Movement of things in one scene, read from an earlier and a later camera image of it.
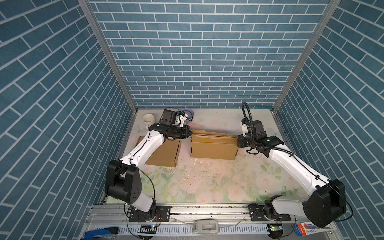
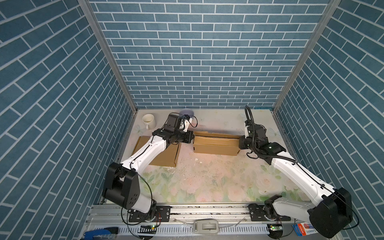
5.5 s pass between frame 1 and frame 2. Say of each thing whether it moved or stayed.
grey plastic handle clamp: stayed
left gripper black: moved
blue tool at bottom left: stayed
